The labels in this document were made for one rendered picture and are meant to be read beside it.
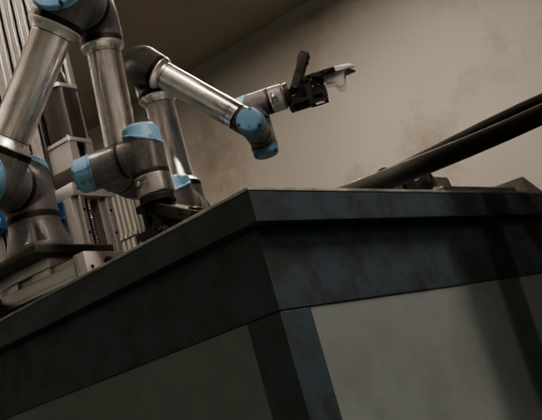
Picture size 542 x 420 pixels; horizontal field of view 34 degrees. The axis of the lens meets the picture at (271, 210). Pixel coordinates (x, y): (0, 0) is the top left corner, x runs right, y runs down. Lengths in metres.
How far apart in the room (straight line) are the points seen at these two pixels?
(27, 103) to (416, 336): 1.09
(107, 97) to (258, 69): 4.58
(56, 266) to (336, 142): 4.30
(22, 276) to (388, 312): 1.08
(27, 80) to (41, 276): 0.41
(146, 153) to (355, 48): 4.41
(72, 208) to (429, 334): 1.28
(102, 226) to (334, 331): 1.36
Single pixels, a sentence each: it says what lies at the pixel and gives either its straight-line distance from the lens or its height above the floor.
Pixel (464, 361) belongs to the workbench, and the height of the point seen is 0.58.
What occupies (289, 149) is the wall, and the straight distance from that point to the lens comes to 6.25.
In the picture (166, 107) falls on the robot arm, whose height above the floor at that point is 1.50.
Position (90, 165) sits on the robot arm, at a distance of 1.80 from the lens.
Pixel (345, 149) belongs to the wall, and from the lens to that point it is 6.01.
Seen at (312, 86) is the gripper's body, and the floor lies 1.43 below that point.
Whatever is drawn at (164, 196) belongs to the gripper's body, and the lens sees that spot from 1.73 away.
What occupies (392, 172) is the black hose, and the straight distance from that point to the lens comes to 1.22.
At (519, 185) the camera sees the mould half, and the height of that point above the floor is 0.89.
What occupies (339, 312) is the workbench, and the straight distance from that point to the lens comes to 0.98.
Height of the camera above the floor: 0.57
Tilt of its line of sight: 13 degrees up
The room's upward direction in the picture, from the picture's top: 16 degrees counter-clockwise
